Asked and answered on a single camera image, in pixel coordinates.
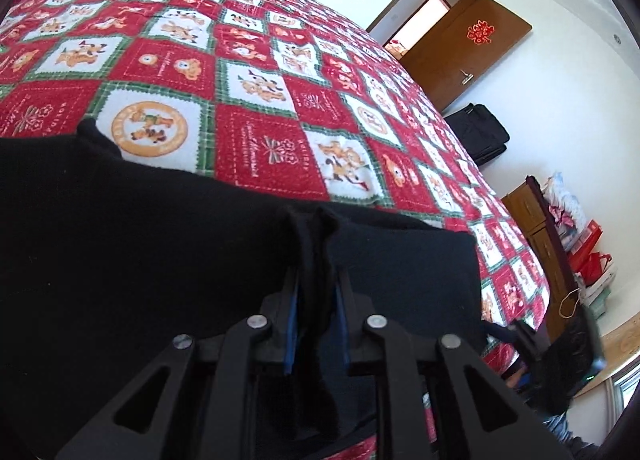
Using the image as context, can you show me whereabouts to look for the black pants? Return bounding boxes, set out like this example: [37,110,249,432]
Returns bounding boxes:
[1,121,486,459]

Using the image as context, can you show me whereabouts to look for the wooden cabinet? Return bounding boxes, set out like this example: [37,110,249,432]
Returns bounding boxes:
[502,176,578,342]

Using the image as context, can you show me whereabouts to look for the red bag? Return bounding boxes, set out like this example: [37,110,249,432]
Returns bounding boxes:
[567,219,613,287]

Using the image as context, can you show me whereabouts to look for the red paper door decoration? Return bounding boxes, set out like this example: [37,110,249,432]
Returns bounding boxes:
[466,20,496,46]

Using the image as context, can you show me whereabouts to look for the brown wooden door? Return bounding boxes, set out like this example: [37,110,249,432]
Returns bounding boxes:
[400,0,532,111]

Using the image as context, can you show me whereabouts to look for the black folding chair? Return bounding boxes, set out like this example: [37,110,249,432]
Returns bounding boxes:
[445,103,510,166]

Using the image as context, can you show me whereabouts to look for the red patterned bedspread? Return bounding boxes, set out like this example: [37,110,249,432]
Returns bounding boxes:
[0,0,551,460]

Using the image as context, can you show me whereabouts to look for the right hand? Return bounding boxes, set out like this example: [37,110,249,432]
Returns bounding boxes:
[503,364,532,393]

